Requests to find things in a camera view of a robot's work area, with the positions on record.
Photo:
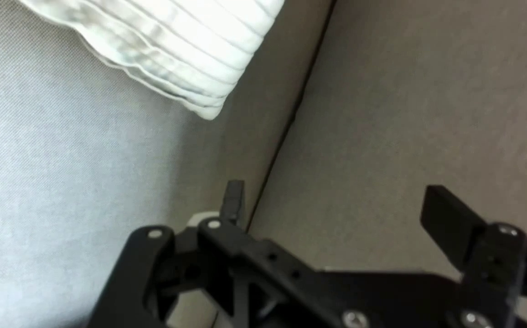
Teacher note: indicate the plain cream pillow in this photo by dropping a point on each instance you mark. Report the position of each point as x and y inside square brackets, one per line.
[171, 43]

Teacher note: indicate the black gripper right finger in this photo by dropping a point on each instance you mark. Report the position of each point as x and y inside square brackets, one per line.
[487, 267]

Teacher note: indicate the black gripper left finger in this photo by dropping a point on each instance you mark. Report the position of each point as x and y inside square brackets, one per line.
[255, 267]

